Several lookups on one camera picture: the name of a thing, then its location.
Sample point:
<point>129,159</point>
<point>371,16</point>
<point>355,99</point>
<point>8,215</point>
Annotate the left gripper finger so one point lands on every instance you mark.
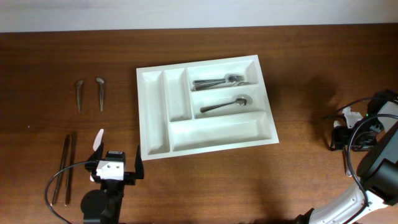
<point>138,165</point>
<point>97,155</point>

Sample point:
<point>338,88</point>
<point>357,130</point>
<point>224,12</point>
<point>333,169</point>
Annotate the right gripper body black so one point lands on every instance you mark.
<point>363,135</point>

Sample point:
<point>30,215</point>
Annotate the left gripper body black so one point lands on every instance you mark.
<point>129,178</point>

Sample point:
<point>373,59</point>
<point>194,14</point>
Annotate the metal fork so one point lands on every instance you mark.
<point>226,77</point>
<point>217,82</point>
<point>219,85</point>

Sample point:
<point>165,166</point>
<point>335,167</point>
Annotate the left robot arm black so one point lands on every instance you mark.
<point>103,205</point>

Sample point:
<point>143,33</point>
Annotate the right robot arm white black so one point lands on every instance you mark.
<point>374,172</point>

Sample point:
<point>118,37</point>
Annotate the right dark chopstick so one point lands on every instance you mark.
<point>71,159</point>

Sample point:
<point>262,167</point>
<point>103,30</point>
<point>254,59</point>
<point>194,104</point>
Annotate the dark chopstick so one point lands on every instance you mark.
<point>71,159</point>
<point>62,166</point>

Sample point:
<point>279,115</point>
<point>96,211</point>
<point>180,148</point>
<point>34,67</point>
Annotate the left dark chopstick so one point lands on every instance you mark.
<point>62,166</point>

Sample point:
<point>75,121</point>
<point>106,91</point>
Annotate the left small metal spoon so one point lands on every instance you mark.
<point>78,86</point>

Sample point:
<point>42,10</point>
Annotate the small metal spoon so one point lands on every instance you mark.
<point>101,92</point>
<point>78,86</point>

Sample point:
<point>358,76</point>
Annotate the right small metal spoon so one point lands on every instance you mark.
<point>101,92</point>

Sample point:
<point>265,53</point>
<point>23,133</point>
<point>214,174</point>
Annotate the white plastic cutlery tray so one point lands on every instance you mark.
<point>170,120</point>

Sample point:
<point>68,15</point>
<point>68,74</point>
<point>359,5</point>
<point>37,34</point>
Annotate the metal fork in tray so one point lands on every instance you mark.
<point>219,85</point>

